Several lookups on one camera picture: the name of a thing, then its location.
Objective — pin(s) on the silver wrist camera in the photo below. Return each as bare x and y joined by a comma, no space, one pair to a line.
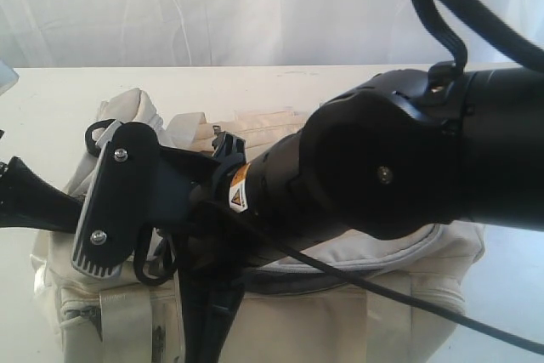
8,77
118,197

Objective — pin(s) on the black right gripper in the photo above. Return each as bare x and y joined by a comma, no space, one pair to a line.
208,249

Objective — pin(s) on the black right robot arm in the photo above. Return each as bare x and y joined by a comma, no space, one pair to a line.
406,149

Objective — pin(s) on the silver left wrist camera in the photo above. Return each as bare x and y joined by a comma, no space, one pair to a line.
8,77

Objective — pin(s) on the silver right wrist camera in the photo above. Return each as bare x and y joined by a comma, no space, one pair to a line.
118,197

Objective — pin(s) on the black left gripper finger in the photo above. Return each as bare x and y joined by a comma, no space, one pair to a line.
29,202

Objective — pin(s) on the white backdrop curtain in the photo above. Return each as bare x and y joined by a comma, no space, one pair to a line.
79,33

